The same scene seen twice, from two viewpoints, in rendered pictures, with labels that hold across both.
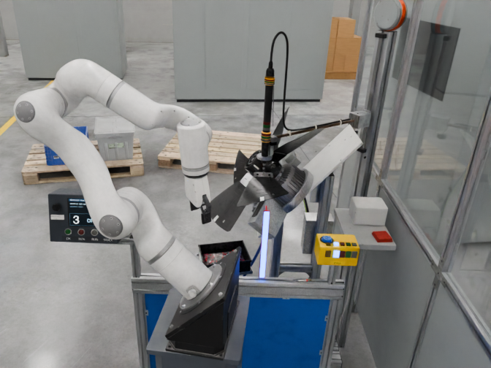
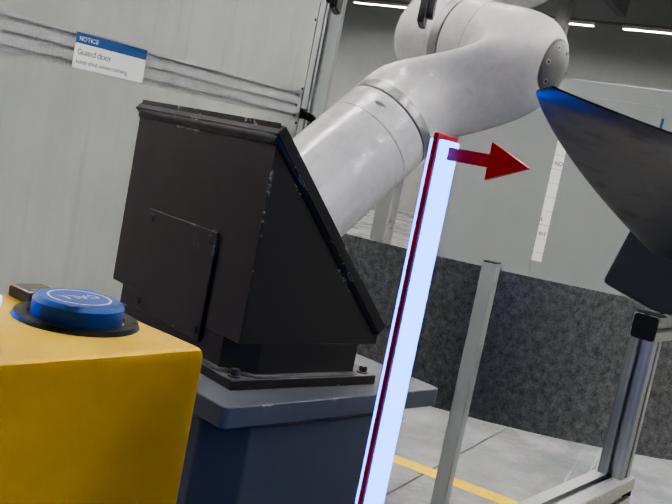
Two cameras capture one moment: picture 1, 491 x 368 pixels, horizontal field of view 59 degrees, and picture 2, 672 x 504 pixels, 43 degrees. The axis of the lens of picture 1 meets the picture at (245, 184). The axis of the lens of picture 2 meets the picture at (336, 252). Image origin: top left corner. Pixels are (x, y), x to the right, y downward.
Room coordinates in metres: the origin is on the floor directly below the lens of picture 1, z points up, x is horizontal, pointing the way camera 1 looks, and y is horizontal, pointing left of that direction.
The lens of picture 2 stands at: (1.79, -0.56, 1.17)
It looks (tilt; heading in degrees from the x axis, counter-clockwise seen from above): 6 degrees down; 129
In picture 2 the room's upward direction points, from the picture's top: 11 degrees clockwise
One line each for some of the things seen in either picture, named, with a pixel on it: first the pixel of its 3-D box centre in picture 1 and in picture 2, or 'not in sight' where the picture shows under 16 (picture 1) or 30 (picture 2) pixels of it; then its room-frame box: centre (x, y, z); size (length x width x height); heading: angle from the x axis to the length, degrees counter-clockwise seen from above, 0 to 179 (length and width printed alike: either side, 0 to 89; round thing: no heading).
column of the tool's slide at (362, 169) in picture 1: (358, 193); not in sight; (2.25, -0.66, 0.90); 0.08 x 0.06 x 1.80; 36
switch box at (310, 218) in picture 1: (316, 233); not in sight; (2.06, -0.41, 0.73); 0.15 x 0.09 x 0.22; 91
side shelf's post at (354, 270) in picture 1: (350, 291); not in sight; (1.95, -0.63, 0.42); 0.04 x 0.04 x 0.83; 1
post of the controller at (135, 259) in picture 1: (135, 256); (632, 394); (1.46, 0.44, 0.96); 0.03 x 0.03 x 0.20; 1
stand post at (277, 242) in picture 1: (273, 281); not in sight; (1.96, -0.18, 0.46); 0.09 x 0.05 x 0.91; 1
